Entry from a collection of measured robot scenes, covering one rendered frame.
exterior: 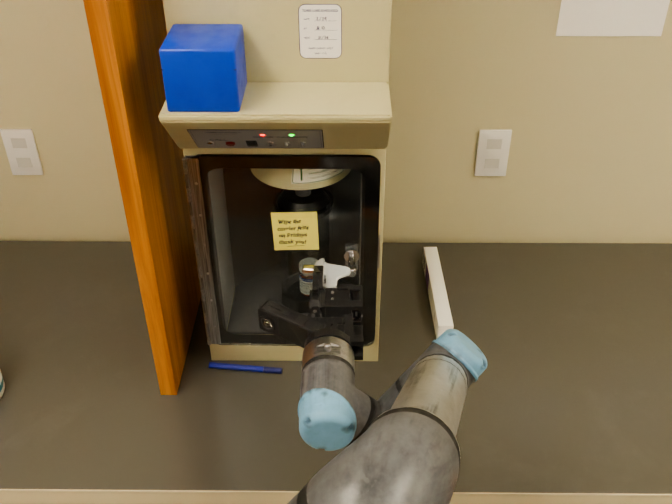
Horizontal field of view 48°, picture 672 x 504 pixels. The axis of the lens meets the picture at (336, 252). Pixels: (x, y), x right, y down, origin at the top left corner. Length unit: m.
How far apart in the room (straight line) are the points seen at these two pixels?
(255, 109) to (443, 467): 0.58
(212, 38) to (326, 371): 0.47
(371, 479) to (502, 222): 1.24
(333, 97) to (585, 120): 0.77
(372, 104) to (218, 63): 0.22
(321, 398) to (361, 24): 0.52
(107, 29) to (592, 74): 1.01
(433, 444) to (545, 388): 0.79
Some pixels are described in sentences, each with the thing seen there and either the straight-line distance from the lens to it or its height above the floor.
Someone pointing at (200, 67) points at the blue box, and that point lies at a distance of 1.05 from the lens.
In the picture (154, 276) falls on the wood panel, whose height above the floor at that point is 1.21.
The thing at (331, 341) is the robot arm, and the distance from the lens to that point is 1.08.
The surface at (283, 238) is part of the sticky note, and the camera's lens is 1.29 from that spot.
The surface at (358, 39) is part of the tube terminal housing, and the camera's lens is 1.13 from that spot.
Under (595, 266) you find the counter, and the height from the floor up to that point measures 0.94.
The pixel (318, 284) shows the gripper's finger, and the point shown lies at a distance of 1.17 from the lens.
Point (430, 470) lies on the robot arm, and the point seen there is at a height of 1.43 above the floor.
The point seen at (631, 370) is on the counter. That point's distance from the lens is 1.56.
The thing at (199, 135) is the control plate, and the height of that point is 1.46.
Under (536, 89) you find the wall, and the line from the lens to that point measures 1.68.
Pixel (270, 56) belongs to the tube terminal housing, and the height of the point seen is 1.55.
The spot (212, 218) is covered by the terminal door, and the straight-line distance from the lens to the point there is 1.28.
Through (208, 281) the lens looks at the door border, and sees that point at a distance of 1.36.
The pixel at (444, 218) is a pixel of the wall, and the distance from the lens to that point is 1.80.
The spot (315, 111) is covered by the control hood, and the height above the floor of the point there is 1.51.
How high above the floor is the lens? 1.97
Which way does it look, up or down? 36 degrees down
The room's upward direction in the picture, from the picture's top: straight up
